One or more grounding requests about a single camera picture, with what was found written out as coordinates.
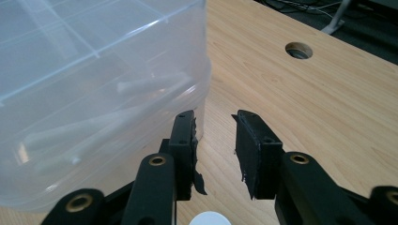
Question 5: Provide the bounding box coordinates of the bundle of thin floor cables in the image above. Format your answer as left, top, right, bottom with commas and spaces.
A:
259, 0, 344, 21

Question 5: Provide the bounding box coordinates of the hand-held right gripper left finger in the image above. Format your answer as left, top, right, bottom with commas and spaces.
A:
121, 109, 207, 225

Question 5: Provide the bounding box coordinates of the white metal desk frame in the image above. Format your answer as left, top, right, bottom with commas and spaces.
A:
320, 0, 353, 36

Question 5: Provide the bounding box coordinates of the small white-capped bottle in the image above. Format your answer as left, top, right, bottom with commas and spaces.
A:
188, 211, 233, 225

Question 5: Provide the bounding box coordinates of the clear plastic storage box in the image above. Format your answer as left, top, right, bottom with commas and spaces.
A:
0, 0, 212, 214

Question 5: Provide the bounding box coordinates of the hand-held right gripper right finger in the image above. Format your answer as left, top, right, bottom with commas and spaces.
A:
231, 109, 374, 225

